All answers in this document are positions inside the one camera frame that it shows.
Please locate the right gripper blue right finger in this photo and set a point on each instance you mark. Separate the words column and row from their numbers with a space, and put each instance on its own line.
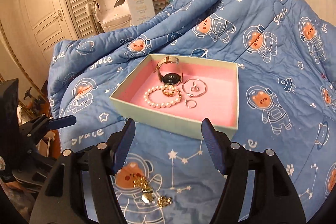
column 230, row 159

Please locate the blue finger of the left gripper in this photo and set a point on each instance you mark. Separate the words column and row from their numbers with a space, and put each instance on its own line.
column 55, row 124

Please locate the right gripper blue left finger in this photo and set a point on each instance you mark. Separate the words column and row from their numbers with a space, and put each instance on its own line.
column 104, row 161

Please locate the silver ring cluster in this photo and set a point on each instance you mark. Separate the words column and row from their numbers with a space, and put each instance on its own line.
column 190, row 104

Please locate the rose gold wrist watch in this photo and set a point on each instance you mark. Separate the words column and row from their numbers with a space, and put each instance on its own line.
column 169, row 71

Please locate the mint box pink lining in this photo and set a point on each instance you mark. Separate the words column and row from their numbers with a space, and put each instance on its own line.
column 213, row 84

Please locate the white panel door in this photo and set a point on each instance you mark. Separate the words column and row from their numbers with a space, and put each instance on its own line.
column 45, row 25

